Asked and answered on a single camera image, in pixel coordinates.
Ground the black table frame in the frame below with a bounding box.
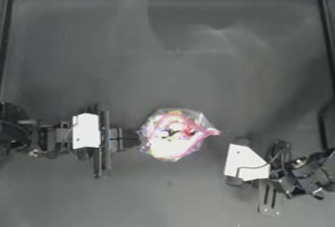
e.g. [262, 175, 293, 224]
[0, 0, 335, 151]

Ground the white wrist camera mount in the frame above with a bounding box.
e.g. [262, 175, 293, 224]
[222, 143, 272, 183]
[71, 113, 103, 150]

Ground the clear bag with pink zip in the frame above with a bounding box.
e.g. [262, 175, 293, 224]
[135, 108, 223, 163]

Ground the thin black camera cable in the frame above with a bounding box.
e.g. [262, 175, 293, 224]
[234, 149, 285, 178]

